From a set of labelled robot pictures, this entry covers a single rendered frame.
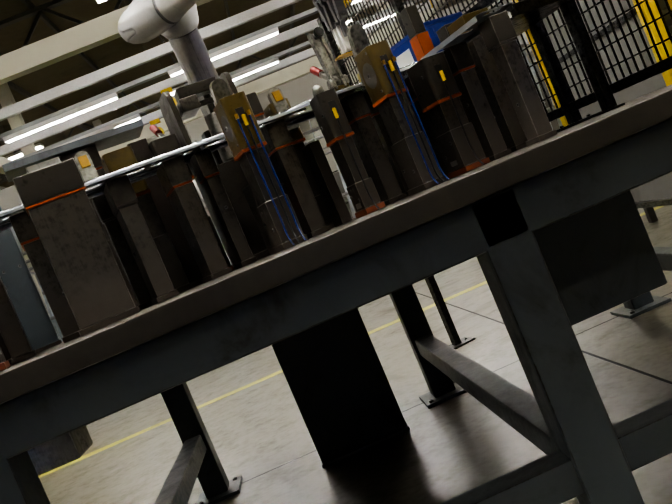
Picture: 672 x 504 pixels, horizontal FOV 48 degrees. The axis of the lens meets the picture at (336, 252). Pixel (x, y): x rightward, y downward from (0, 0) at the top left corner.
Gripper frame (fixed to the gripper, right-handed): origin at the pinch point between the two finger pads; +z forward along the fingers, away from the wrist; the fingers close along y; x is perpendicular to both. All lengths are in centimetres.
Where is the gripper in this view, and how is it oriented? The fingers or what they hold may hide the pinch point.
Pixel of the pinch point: (344, 39)
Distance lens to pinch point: 201.5
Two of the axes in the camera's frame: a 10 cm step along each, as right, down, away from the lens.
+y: 3.3, -1.0, -9.4
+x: 8.6, -3.8, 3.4
